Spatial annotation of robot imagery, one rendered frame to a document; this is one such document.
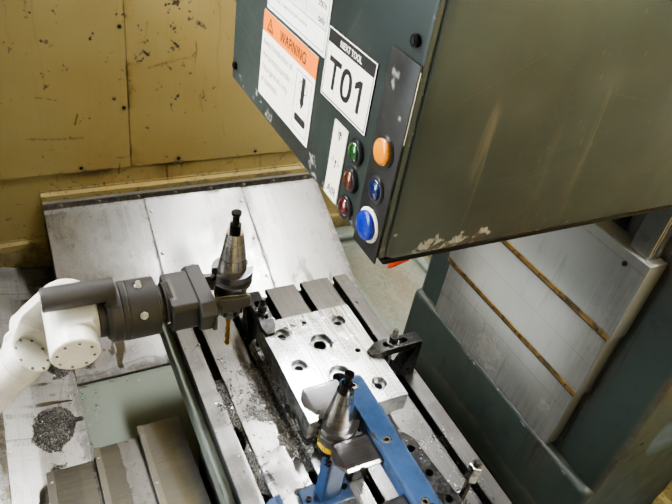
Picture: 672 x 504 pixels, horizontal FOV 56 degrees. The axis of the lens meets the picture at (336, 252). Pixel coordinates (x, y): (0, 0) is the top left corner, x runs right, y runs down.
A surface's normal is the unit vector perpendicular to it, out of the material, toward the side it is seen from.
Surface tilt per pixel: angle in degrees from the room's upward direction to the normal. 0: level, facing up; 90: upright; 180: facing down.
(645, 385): 90
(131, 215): 24
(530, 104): 90
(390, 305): 0
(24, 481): 17
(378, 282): 0
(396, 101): 90
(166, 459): 7
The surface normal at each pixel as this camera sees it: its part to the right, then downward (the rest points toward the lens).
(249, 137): 0.44, 0.59
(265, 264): 0.31, -0.47
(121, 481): 0.09, -0.86
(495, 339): -0.91, 0.17
